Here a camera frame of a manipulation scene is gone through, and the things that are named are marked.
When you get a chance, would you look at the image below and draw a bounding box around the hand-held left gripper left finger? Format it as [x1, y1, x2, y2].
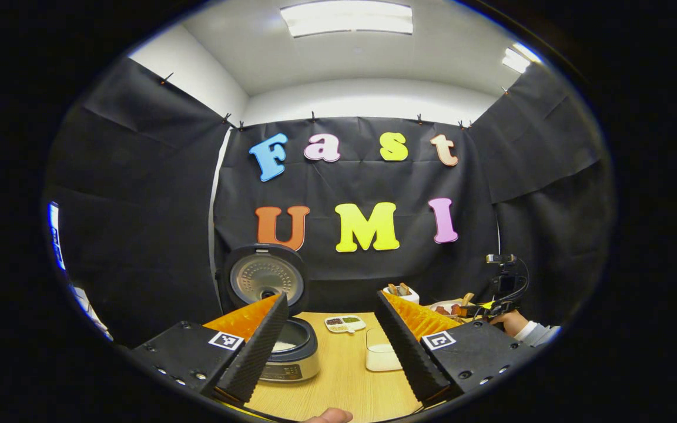
[130, 293, 289, 406]

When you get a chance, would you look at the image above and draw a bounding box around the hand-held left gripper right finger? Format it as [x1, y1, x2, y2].
[374, 290, 542, 407]

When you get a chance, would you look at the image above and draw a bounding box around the black and silver rice cooker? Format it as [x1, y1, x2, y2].
[219, 243, 320, 384]

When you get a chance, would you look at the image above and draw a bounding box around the white round plate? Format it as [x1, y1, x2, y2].
[427, 300, 466, 318]

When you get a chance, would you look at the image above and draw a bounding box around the white toaster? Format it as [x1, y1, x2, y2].
[383, 287, 420, 305]

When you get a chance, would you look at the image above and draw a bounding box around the white divided grain dish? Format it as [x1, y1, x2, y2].
[324, 315, 367, 334]

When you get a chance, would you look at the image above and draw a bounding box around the black backdrop cloth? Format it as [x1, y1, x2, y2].
[43, 56, 616, 347]

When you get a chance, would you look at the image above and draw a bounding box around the small ceiling light panel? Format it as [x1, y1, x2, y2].
[502, 42, 542, 74]

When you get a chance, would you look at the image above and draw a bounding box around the large ceiling light panel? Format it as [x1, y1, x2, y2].
[280, 0, 414, 38]

